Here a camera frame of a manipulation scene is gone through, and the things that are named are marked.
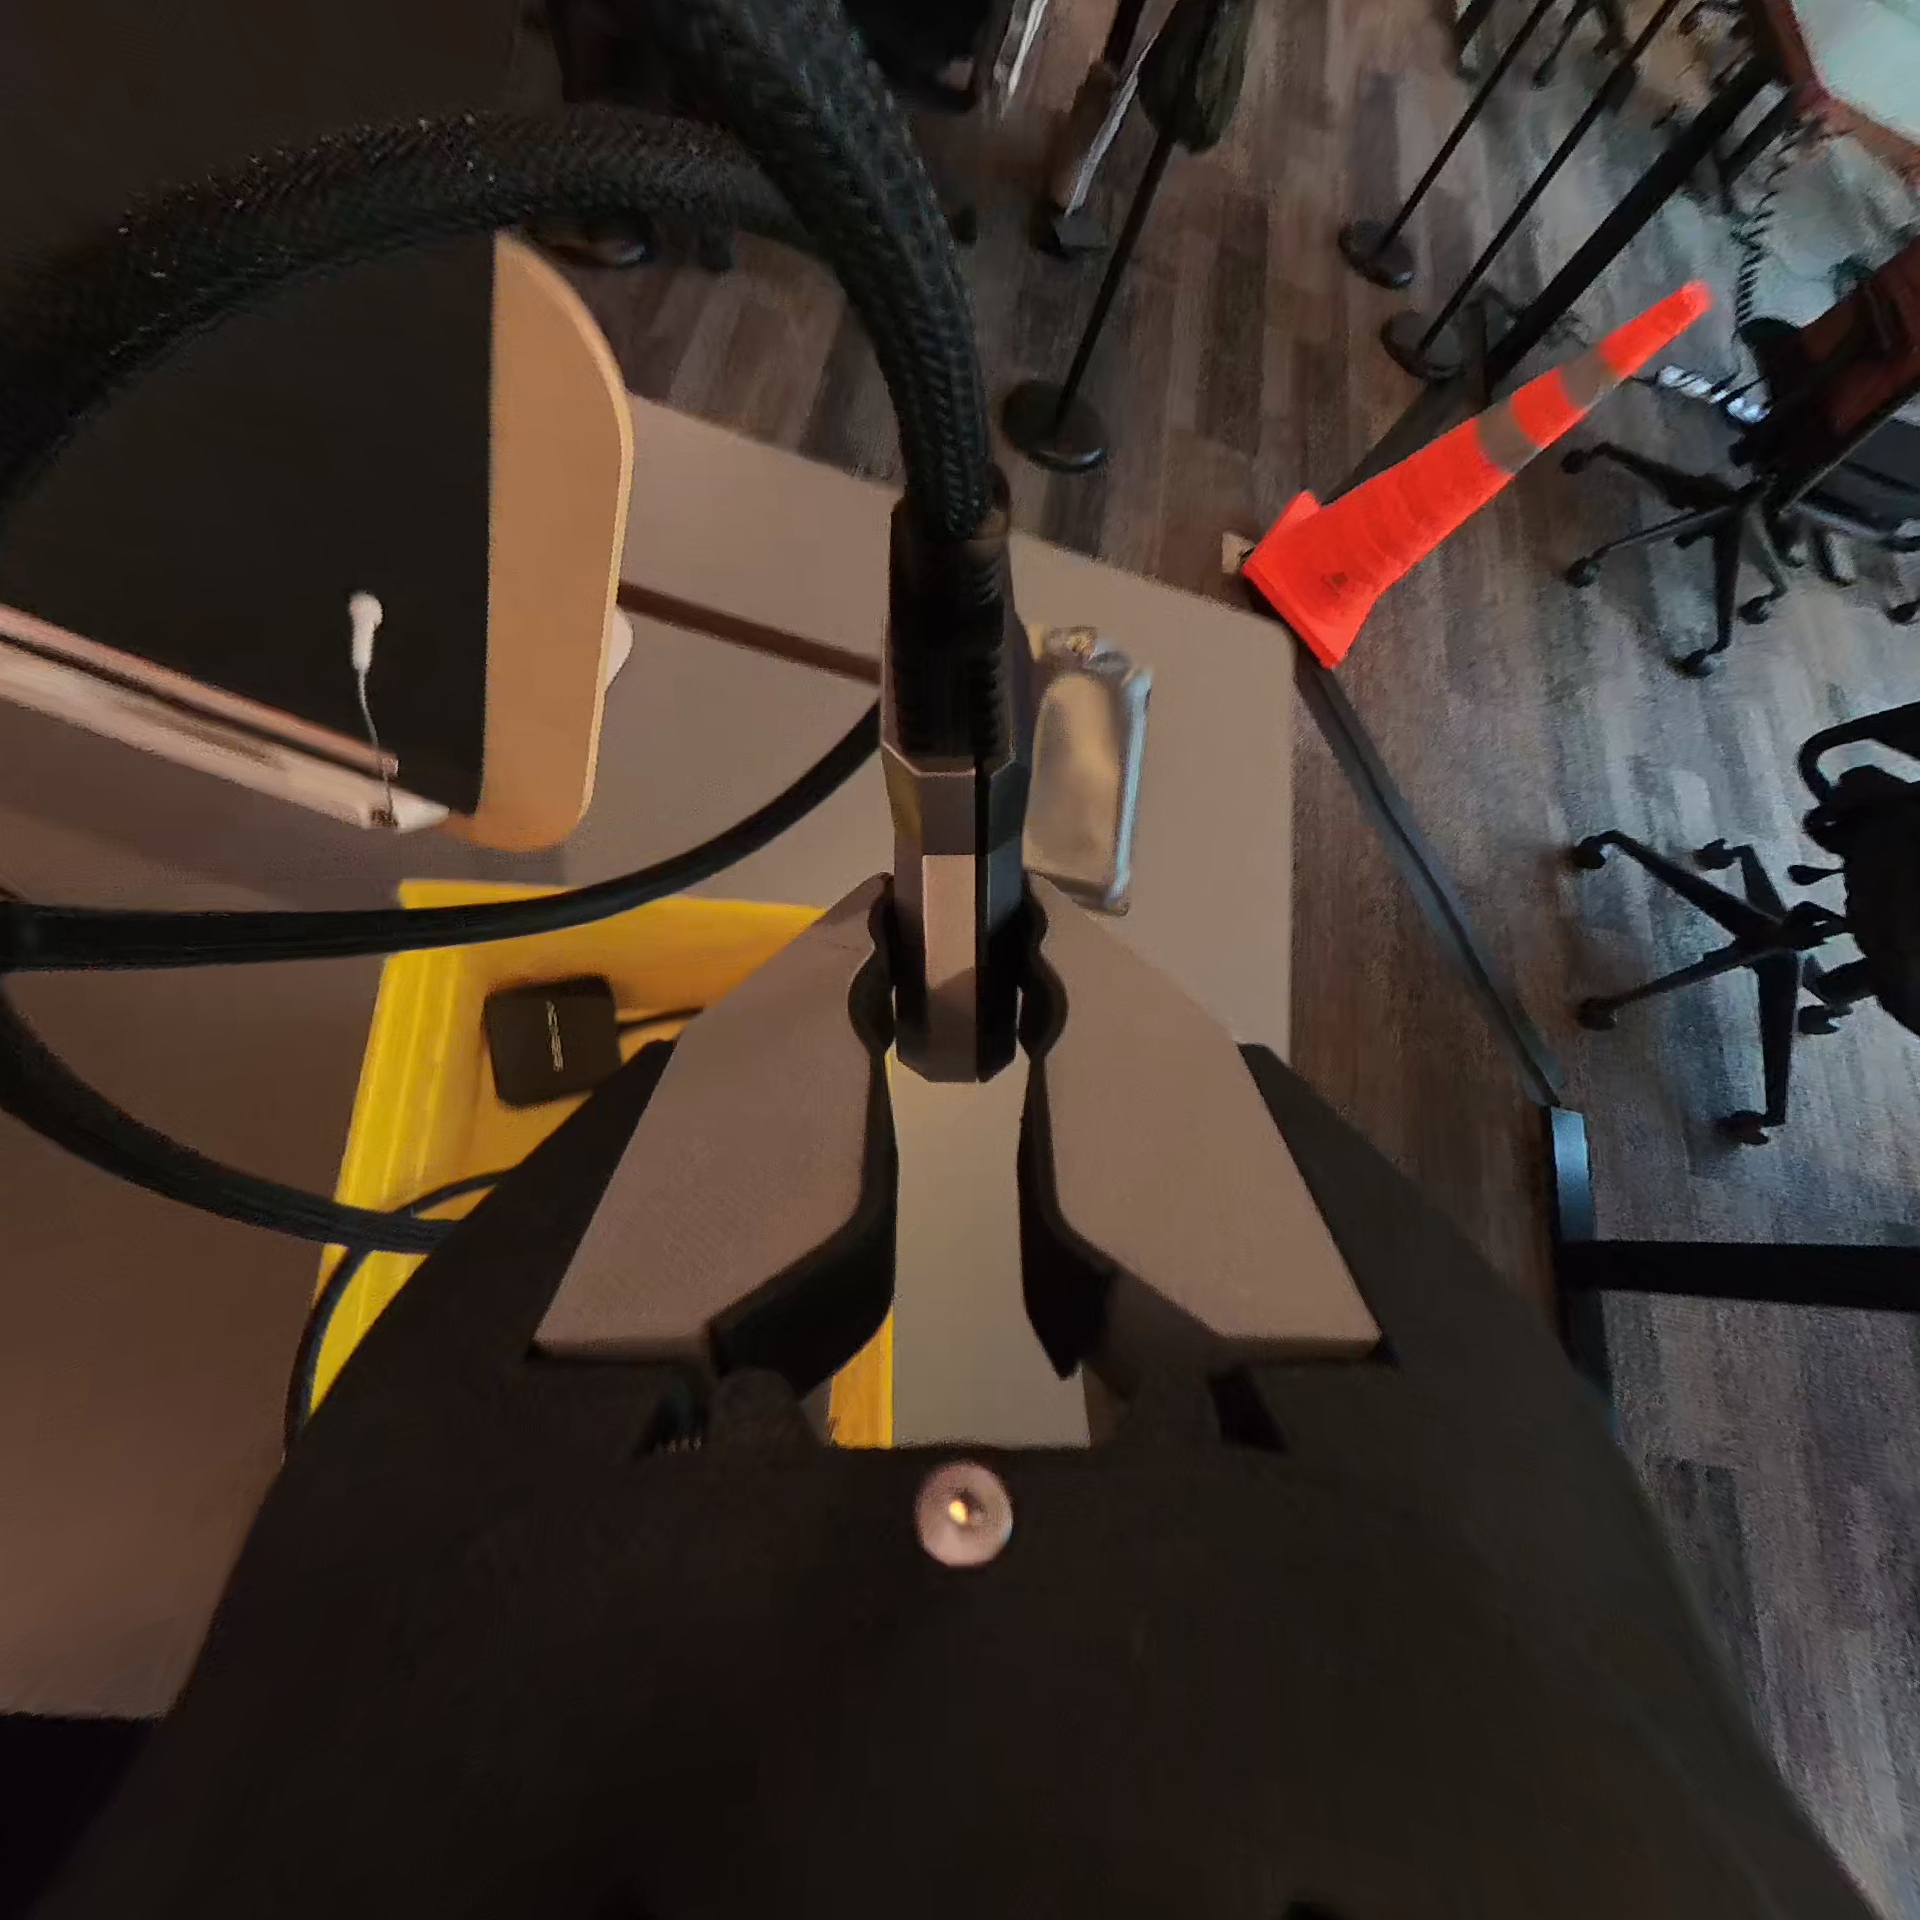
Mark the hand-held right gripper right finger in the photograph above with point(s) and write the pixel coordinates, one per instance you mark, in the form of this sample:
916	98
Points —
1185	1185

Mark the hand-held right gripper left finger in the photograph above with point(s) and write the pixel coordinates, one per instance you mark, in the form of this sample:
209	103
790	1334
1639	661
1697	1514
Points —
751	1185

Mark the yellow plastic bin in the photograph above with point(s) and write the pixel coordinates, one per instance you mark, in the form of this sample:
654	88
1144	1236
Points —
406	1050

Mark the small black adapter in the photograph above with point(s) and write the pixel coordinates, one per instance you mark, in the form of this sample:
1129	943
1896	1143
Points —
547	1038

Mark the black office chair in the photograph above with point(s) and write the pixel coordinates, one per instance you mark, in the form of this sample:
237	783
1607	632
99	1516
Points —
1771	930
1741	495

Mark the orange traffic cone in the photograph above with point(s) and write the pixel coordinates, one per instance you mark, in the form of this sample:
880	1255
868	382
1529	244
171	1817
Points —
1411	511

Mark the black board on white stand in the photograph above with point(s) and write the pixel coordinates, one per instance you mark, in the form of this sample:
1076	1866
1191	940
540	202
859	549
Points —
271	495

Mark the black stanchion post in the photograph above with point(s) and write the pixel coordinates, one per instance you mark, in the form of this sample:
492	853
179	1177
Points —
1060	428
1381	255
1435	341

